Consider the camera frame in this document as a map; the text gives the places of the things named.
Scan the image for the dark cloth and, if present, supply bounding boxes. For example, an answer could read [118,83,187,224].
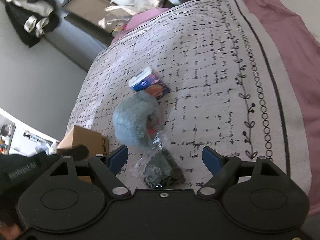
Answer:
[131,132,186,189]

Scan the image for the blue fluffy plush toy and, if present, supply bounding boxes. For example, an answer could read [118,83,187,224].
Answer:
[112,90,162,147]

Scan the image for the Vinda tissue pack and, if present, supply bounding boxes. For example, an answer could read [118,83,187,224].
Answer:
[128,67,170,99]

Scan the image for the person's left hand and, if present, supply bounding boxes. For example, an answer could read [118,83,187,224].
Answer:
[0,222,22,240]

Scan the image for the brown cardboard box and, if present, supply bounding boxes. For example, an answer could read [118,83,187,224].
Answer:
[56,125,109,184]

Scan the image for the white black patterned blanket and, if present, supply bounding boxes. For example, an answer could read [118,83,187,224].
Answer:
[68,0,311,192]

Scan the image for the paper cup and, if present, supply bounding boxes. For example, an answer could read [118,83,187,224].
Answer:
[111,27,122,37]

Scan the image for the pink bed sheet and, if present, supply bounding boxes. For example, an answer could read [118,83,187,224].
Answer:
[109,0,320,217]

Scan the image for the white crumpled bags pile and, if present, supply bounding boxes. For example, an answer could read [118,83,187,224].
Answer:
[98,0,165,33]

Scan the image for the dark clothes on door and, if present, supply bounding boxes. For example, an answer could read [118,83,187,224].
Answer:
[3,0,60,48]

